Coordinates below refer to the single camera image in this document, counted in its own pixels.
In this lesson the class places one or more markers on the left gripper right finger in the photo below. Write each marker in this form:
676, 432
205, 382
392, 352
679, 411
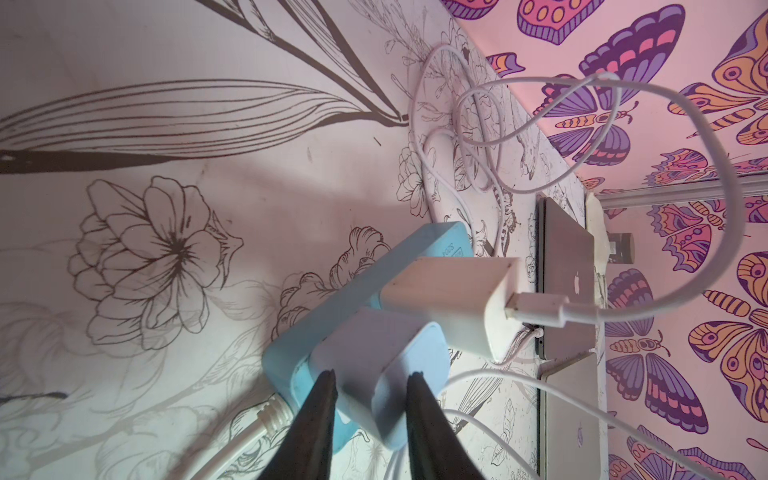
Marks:
434, 451

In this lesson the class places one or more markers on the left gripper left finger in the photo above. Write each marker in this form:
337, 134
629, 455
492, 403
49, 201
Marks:
306, 451

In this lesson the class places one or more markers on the light blue charger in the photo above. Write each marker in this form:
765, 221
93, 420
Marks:
373, 354

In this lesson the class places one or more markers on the white laptop charger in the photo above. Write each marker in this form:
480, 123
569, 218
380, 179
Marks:
467, 297

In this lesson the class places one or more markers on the silver laptop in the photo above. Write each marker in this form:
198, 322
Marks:
569, 438

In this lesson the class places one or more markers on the dark grey laptop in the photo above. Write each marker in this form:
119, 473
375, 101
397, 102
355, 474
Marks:
565, 266

